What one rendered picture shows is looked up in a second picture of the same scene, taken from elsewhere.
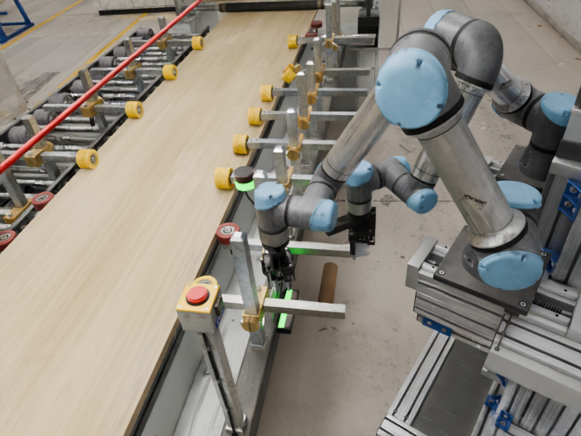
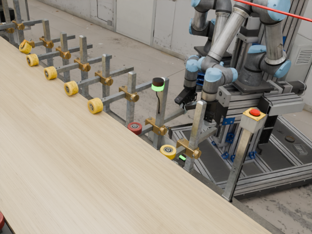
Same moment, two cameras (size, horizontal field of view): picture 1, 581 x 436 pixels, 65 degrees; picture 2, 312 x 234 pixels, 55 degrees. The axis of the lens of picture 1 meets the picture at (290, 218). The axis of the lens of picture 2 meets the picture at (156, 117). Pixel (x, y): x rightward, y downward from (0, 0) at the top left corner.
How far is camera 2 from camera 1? 1.40 m
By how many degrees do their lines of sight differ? 49
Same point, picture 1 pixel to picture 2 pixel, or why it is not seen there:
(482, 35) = not seen: outside the picture
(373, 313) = not seen: hidden behind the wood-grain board
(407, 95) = (282, 8)
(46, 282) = (86, 209)
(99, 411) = (220, 215)
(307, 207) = (229, 72)
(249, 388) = (210, 185)
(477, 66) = (229, 6)
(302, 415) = not seen: hidden behind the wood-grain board
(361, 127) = (233, 32)
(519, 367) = (280, 107)
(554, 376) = (288, 104)
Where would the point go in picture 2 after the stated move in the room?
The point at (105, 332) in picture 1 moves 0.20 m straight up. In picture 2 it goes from (165, 196) to (171, 160)
